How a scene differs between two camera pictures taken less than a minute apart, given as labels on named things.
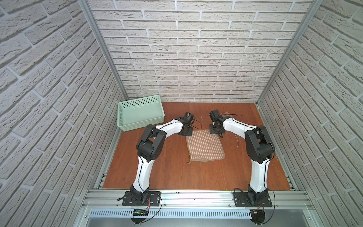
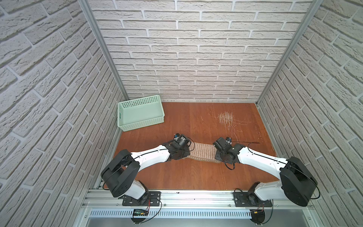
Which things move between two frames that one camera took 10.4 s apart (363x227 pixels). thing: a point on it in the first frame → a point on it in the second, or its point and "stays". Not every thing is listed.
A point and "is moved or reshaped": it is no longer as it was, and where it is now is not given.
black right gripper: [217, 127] → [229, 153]
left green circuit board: [140, 212] stays
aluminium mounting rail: [195, 204] stays
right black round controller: [258, 216] stays
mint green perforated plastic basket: [139, 112] stays
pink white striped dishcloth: [203, 145] is moved or reshaped
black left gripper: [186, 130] → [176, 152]
